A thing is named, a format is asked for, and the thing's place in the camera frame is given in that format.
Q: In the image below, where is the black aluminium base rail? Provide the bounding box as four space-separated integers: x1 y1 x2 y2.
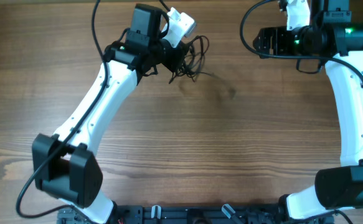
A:
56 203 334 224

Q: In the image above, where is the black usb cable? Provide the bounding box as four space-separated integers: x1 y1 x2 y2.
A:
168 35 215 84

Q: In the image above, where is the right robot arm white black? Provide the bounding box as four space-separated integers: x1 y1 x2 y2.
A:
249 1 363 223

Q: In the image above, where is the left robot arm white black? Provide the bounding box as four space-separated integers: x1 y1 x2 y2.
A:
32 4 196 223

